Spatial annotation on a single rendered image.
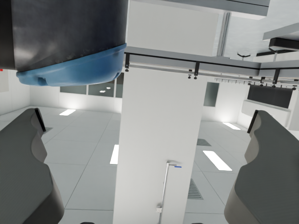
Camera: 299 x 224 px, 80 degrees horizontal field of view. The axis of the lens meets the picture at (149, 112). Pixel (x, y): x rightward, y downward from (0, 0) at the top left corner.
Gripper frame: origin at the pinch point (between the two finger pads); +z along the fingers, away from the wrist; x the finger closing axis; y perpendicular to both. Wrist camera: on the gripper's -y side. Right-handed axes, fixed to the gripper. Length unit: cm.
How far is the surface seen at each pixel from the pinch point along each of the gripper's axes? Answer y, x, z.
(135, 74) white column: 59, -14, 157
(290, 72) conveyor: 28, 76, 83
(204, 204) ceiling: 276, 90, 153
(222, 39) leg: 18, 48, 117
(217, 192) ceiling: 292, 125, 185
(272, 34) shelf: 1.9, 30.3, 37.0
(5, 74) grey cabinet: 206, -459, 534
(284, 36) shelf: 1.8, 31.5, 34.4
